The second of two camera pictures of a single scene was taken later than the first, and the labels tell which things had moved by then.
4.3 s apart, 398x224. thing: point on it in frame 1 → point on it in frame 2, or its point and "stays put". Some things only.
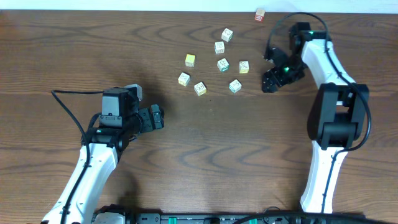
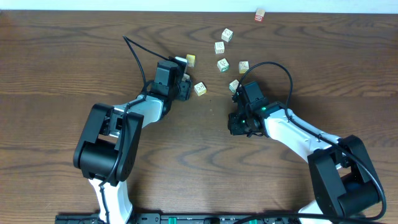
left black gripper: (150, 124) → (190, 89)
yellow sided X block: (183, 79) stays put
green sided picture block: (235, 86) stays put
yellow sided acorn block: (200, 89) stays put
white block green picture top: (227, 35) stays put
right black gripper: (279, 80) → (234, 126)
